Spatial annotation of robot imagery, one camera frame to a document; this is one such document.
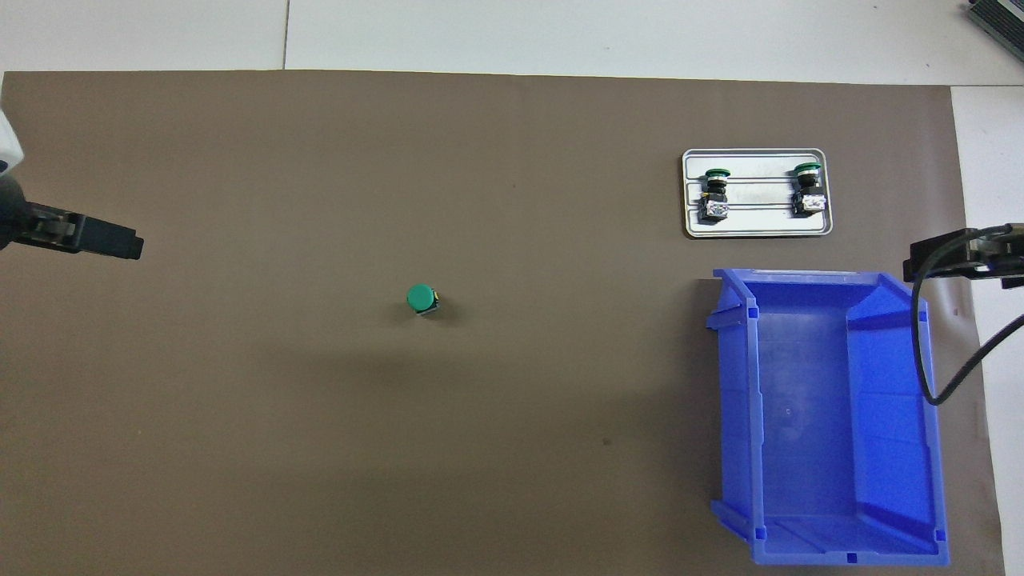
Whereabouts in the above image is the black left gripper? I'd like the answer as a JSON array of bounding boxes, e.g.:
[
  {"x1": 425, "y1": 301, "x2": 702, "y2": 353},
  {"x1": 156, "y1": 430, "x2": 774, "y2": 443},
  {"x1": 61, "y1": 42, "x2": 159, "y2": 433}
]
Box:
[{"x1": 0, "y1": 178, "x2": 145, "y2": 261}]

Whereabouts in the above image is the green push button switch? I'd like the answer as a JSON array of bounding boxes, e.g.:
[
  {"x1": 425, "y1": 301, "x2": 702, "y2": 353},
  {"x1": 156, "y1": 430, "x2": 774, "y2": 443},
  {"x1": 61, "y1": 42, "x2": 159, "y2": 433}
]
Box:
[
  {"x1": 790, "y1": 162, "x2": 827, "y2": 218},
  {"x1": 698, "y1": 166, "x2": 733, "y2": 225},
  {"x1": 406, "y1": 284, "x2": 442, "y2": 318}
]

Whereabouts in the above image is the blue plastic storage bin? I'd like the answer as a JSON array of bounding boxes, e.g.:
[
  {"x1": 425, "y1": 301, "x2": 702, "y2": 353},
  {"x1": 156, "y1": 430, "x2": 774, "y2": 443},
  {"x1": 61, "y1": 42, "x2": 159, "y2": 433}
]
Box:
[{"x1": 706, "y1": 268, "x2": 950, "y2": 567}]

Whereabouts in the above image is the grey metal tray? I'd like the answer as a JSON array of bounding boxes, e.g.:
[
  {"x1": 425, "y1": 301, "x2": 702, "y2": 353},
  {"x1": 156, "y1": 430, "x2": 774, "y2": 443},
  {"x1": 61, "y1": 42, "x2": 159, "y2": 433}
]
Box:
[{"x1": 682, "y1": 148, "x2": 834, "y2": 239}]

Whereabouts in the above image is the brown table mat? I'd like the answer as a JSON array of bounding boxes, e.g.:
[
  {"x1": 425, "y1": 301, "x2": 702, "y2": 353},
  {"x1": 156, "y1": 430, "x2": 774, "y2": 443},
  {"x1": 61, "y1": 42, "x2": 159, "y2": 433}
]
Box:
[{"x1": 0, "y1": 70, "x2": 1005, "y2": 576}]

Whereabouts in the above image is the grey ribbed device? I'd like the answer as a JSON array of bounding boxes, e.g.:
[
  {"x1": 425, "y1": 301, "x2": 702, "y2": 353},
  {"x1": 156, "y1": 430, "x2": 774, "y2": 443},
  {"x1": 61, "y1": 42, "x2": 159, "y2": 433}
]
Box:
[{"x1": 964, "y1": 0, "x2": 1024, "y2": 50}]

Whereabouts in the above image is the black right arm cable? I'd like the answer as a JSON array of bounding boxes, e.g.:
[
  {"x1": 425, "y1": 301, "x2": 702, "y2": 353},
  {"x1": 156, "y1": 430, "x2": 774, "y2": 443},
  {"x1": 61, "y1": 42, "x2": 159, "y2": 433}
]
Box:
[{"x1": 912, "y1": 226, "x2": 1024, "y2": 406}]

